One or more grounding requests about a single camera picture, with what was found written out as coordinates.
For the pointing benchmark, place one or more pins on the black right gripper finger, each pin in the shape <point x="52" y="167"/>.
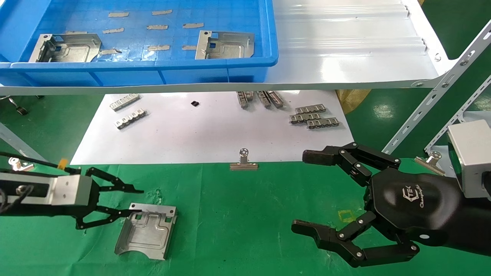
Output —
<point x="330" y="156"/>
<point x="345" y="241"/>

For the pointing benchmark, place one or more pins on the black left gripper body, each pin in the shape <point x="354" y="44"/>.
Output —
<point x="95" y="199"/>

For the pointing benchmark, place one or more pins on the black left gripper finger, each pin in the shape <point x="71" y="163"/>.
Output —
<point x="111" y="214"/>
<point x="115" y="186"/>

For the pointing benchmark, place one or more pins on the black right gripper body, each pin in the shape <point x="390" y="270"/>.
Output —
<point x="416" y="207"/>

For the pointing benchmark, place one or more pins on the curved-edge sheet metal bracket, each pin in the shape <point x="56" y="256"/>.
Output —
<point x="147" y="230"/>

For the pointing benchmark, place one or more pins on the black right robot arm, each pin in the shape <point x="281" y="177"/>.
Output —
<point x="477" y="226"/>

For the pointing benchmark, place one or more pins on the small toothed metal clip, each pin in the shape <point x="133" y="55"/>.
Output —
<point x="250" y="95"/>
<point x="242" y="100"/>
<point x="304" y="118"/>
<point x="264" y="99"/>
<point x="124" y="102"/>
<point x="131" y="119"/>
<point x="276" y="99"/>
<point x="323" y="123"/>
<point x="310" y="109"/>

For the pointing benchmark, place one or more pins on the yellow brown bag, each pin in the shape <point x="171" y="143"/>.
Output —
<point x="351" y="99"/>

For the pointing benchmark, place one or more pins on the green cloth mat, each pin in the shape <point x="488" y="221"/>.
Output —
<point x="249" y="214"/>

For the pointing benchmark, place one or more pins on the white metal shelf board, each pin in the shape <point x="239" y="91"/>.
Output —
<point x="345" y="57"/>

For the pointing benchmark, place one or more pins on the white slotted angle strut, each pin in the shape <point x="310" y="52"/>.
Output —
<point x="433" y="96"/>
<point x="460" y="115"/>

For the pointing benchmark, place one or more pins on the white paper sheet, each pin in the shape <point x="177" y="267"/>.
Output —
<point x="211" y="134"/>

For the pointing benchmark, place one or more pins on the dark metal caster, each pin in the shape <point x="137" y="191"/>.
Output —
<point x="20" y="109"/>

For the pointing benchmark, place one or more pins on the grey tape strip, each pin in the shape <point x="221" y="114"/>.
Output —
<point x="157" y="27"/>
<point x="158" y="48"/>
<point x="193" y="25"/>
<point x="76" y="32"/>
<point x="118" y="14"/>
<point x="162" y="12"/>
<point x="113" y="30"/>
<point x="188" y="48"/>
<point x="109" y="51"/>

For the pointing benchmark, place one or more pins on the blue plastic bin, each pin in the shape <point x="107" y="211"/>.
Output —
<point x="230" y="15"/>

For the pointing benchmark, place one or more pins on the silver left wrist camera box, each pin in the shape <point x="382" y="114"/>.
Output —
<point x="73" y="189"/>

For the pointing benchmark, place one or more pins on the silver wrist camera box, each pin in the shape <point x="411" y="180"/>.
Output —
<point x="472" y="157"/>
<point x="73" y="189"/>

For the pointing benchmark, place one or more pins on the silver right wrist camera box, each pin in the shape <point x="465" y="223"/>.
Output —
<point x="472" y="157"/>

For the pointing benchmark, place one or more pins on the grey metal frame bar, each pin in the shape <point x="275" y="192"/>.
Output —
<point x="19" y="143"/>

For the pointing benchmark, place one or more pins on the metal bracket with side flange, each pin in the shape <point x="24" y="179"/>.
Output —
<point x="73" y="50"/>

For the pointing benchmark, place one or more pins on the flat stamped metal bracket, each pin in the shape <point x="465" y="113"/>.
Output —
<point x="230" y="48"/>

